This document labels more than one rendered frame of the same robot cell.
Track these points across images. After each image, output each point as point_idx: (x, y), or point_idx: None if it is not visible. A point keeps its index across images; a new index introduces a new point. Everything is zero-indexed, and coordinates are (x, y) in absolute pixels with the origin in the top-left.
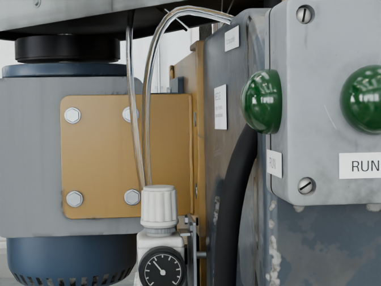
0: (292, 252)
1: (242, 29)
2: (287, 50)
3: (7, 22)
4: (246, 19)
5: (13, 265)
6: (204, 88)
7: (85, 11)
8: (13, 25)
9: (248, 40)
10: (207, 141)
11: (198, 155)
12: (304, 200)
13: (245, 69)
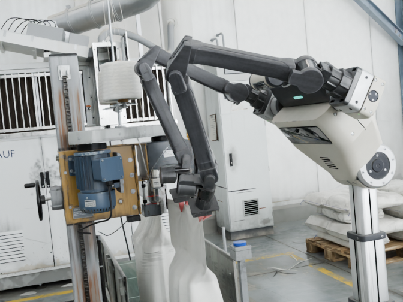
0: None
1: (186, 141)
2: None
3: (110, 139)
4: (188, 140)
5: (109, 205)
6: (150, 151)
7: (133, 137)
8: (112, 139)
9: (190, 142)
10: (153, 160)
11: (147, 164)
12: None
13: (188, 146)
